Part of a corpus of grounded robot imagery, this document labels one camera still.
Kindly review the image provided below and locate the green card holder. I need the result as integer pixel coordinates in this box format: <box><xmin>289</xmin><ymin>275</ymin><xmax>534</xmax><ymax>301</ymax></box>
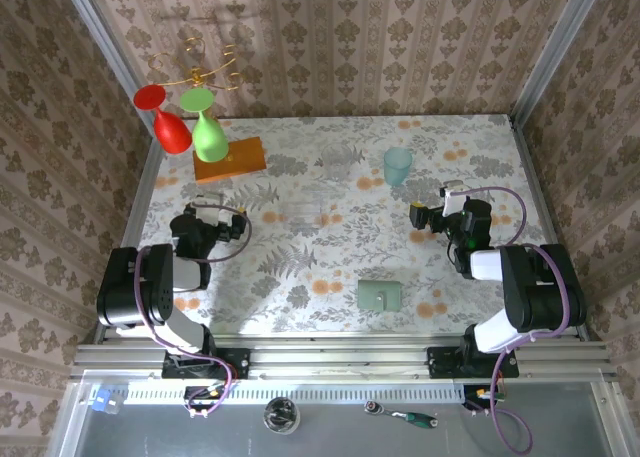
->
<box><xmin>356</xmin><ymin>279</ymin><xmax>403</xmax><ymax>313</ymax></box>

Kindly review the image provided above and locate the teal plastic cup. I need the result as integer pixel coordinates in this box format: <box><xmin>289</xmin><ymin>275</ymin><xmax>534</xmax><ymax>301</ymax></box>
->
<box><xmin>383</xmin><ymin>146</ymin><xmax>414</xmax><ymax>187</ymax></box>

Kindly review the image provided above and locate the orange wooden base block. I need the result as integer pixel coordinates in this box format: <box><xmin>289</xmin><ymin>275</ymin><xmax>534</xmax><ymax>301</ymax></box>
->
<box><xmin>192</xmin><ymin>135</ymin><xmax>268</xmax><ymax>185</ymax></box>

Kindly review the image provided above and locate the green wine glass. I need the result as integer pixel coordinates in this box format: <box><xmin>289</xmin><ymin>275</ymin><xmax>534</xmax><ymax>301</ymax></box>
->
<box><xmin>179</xmin><ymin>87</ymin><xmax>230</xmax><ymax>164</ymax></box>

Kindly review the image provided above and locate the clear glass tumbler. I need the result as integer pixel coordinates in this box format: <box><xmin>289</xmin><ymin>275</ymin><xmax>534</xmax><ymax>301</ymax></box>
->
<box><xmin>319</xmin><ymin>142</ymin><xmax>355</xmax><ymax>182</ymax></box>

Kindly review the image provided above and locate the floral table cover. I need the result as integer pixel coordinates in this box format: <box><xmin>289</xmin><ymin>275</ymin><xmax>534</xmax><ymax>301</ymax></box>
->
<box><xmin>115</xmin><ymin>114</ymin><xmax>576</xmax><ymax>336</ymax></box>

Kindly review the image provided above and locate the red wine glass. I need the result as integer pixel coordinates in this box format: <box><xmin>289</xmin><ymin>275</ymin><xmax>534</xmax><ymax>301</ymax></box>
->
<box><xmin>133</xmin><ymin>83</ymin><xmax>194</xmax><ymax>155</ymax></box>

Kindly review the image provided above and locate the black power connector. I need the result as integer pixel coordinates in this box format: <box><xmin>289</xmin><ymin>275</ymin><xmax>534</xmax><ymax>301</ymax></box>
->
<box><xmin>462</xmin><ymin>384</ymin><xmax>501</xmax><ymax>412</ymax></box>
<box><xmin>183</xmin><ymin>384</ymin><xmax>227</xmax><ymax>412</ymax></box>

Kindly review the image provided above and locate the blue plastic connector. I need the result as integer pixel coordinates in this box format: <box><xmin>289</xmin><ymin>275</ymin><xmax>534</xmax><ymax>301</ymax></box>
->
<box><xmin>91</xmin><ymin>388</ymin><xmax>125</xmax><ymax>416</ymax></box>

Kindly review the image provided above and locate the silver metal cup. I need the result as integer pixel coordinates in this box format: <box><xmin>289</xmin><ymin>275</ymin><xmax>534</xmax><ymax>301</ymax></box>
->
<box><xmin>264</xmin><ymin>396</ymin><xmax>301</xmax><ymax>434</ymax></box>

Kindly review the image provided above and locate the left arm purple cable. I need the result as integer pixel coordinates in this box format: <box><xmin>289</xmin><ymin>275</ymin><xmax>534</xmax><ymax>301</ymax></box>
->
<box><xmin>132</xmin><ymin>204</ymin><xmax>253</xmax><ymax>419</ymax></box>

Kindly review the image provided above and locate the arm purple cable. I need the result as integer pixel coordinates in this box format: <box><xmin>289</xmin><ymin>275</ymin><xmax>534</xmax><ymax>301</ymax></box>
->
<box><xmin>462</xmin><ymin>185</ymin><xmax>575</xmax><ymax>454</ymax></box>
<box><xmin>132</xmin><ymin>204</ymin><xmax>253</xmax><ymax>419</ymax></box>

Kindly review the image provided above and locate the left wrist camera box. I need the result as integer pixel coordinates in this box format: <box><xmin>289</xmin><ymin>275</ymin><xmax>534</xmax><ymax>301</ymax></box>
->
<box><xmin>193</xmin><ymin>193</ymin><xmax>225</xmax><ymax>227</ymax></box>

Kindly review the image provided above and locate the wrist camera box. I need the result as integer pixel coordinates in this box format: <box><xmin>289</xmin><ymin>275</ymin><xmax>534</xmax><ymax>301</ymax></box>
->
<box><xmin>438</xmin><ymin>180</ymin><xmax>470</xmax><ymax>217</ymax></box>
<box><xmin>193</xmin><ymin>193</ymin><xmax>225</xmax><ymax>227</ymax></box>

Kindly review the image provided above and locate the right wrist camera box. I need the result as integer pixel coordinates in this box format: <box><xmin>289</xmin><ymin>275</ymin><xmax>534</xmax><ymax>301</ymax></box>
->
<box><xmin>438</xmin><ymin>180</ymin><xmax>470</xmax><ymax>217</ymax></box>

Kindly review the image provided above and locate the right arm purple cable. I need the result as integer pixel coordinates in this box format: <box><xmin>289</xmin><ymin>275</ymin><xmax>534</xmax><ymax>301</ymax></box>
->
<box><xmin>462</xmin><ymin>185</ymin><xmax>575</xmax><ymax>454</ymax></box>

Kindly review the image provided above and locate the aluminium table side rail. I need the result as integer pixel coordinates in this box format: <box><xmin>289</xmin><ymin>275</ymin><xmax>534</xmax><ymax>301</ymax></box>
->
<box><xmin>508</xmin><ymin>112</ymin><xmax>592</xmax><ymax>342</ymax></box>
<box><xmin>93</xmin><ymin>135</ymin><xmax>164</xmax><ymax>346</ymax></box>

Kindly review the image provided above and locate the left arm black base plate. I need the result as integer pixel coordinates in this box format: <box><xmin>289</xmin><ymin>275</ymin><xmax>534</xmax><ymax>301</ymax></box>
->
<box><xmin>161</xmin><ymin>347</ymin><xmax>251</xmax><ymax>380</ymax></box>

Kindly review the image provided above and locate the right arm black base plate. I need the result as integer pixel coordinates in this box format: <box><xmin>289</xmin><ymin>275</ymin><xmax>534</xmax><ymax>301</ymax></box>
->
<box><xmin>426</xmin><ymin>345</ymin><xmax>520</xmax><ymax>380</ymax></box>

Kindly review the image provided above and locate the gold wire glass rack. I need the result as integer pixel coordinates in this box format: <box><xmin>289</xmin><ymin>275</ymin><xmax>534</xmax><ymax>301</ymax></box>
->
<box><xmin>148</xmin><ymin>36</ymin><xmax>246</xmax><ymax>94</ymax></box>

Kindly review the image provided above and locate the aluminium mounting rail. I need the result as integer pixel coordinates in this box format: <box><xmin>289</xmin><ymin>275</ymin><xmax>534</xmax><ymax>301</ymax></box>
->
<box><xmin>69</xmin><ymin>339</ymin><xmax>620</xmax><ymax>382</ymax></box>

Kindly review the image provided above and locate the white slotted cable duct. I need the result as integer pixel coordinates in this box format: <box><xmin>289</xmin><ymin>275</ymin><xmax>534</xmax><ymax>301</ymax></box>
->
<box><xmin>122</xmin><ymin>380</ymin><xmax>467</xmax><ymax>406</ymax></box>

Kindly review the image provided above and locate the aluminium frame post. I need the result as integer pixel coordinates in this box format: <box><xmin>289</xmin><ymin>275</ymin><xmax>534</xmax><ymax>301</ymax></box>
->
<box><xmin>508</xmin><ymin>0</ymin><xmax>610</xmax><ymax>124</ymax></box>
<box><xmin>55</xmin><ymin>0</ymin><xmax>157</xmax><ymax>137</ymax></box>

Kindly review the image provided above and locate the ratchet wrench green handle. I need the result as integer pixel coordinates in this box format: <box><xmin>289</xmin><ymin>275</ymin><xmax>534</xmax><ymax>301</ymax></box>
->
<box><xmin>363</xmin><ymin>399</ymin><xmax>439</xmax><ymax>430</ymax></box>

